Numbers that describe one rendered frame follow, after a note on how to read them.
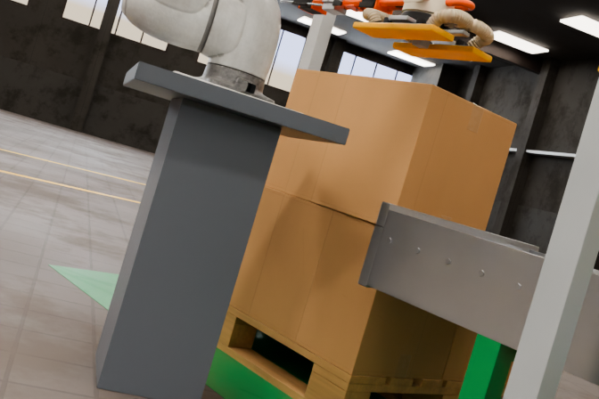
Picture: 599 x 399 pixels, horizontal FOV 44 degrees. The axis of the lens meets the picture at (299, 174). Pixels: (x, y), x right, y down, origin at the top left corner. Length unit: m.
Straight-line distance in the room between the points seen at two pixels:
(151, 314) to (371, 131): 0.79
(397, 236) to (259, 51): 0.56
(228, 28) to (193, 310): 0.68
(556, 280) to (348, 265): 0.87
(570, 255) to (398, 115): 0.87
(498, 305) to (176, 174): 0.78
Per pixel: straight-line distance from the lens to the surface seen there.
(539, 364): 1.33
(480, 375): 1.60
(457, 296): 1.65
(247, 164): 1.79
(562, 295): 1.32
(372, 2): 2.52
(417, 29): 2.19
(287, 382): 2.24
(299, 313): 2.19
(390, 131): 2.05
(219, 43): 1.84
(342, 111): 2.21
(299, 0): 2.80
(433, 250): 1.70
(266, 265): 2.32
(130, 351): 1.84
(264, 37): 1.85
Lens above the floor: 0.62
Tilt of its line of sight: level
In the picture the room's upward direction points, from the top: 17 degrees clockwise
